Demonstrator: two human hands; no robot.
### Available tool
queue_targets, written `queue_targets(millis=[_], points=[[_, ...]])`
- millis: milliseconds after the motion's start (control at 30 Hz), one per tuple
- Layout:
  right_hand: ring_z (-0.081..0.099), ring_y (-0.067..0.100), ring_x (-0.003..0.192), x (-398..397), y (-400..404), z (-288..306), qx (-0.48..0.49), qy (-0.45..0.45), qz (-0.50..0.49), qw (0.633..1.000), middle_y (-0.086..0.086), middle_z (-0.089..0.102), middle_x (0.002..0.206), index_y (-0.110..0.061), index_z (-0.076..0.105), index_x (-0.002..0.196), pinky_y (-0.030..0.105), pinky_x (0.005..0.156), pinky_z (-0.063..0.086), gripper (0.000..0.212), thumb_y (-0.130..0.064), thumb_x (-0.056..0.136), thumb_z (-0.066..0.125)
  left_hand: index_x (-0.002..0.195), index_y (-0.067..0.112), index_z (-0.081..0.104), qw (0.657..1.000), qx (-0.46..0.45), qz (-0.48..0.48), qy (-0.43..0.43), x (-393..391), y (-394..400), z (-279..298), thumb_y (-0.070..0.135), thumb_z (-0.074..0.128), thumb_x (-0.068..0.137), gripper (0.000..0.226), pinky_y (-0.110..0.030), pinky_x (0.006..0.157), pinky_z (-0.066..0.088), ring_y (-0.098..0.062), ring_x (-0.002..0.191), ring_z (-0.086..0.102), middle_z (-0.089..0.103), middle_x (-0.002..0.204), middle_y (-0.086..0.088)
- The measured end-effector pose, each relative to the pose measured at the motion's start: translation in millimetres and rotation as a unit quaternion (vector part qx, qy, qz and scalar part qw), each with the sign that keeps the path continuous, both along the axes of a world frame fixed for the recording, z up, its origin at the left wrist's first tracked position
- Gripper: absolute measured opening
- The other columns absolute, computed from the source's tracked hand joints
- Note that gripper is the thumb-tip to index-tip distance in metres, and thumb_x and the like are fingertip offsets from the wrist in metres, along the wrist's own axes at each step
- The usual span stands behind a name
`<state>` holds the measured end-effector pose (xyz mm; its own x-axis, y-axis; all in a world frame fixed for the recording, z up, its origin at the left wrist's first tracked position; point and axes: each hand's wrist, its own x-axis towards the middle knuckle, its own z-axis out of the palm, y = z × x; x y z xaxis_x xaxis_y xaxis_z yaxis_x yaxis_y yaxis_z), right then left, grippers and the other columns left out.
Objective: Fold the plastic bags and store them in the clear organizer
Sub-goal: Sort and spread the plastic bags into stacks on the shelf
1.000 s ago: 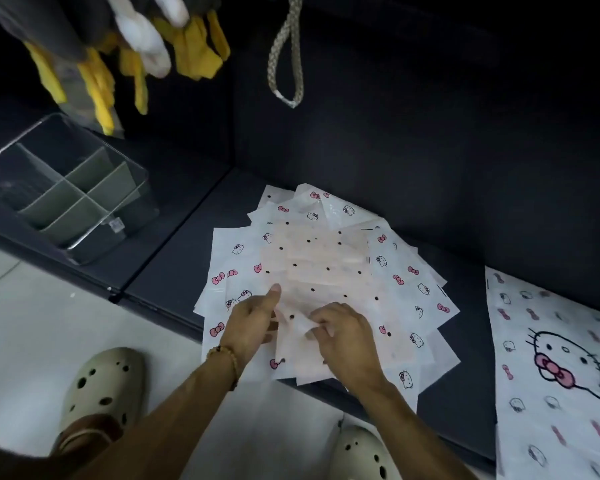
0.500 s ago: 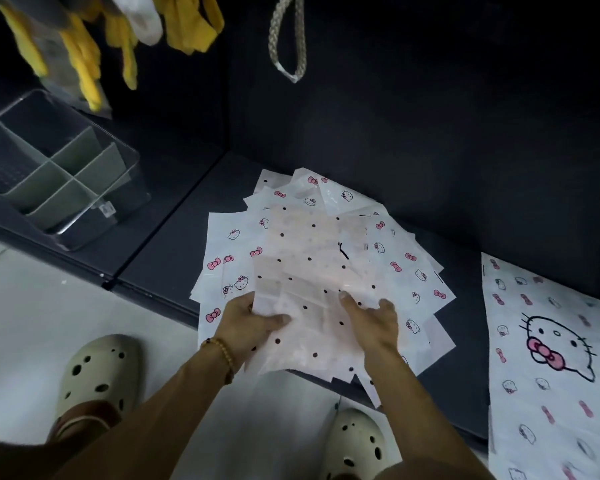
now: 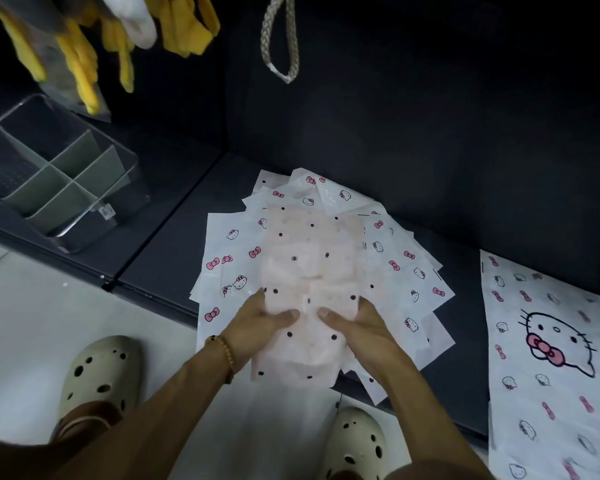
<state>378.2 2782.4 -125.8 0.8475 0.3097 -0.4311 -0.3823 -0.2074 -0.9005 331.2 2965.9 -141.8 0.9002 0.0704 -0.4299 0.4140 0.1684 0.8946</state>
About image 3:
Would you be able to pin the person's right hand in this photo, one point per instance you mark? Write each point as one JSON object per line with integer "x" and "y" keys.
{"x": 365, "y": 339}

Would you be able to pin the person's right forearm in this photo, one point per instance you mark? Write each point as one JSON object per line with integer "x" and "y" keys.
{"x": 430, "y": 429}

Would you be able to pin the dark blue sofa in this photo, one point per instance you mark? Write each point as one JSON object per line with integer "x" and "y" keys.
{"x": 430, "y": 119}

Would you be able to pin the stack of kitty bags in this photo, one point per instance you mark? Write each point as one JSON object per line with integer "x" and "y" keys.
{"x": 405, "y": 274}

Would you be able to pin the grey plush toy yellow feet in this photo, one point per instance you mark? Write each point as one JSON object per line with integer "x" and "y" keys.
{"x": 82, "y": 59}

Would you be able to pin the clear plastic organizer box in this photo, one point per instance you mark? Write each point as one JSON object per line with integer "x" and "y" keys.
{"x": 75, "y": 154}

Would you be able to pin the cream left clog shoe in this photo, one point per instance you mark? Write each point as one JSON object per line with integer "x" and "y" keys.
{"x": 100, "y": 359}

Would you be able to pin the person's left hand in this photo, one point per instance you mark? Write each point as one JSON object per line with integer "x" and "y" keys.
{"x": 252, "y": 329}

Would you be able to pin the cream clog shoe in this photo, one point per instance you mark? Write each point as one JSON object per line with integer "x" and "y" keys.
{"x": 352, "y": 434}
{"x": 100, "y": 359}

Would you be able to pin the cream right clog shoe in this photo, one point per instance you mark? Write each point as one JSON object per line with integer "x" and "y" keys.
{"x": 352, "y": 434}

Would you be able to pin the person's left forearm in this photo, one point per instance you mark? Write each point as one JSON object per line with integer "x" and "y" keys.
{"x": 155, "y": 424}

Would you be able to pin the pink bags row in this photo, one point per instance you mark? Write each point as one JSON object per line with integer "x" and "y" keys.
{"x": 305, "y": 244}

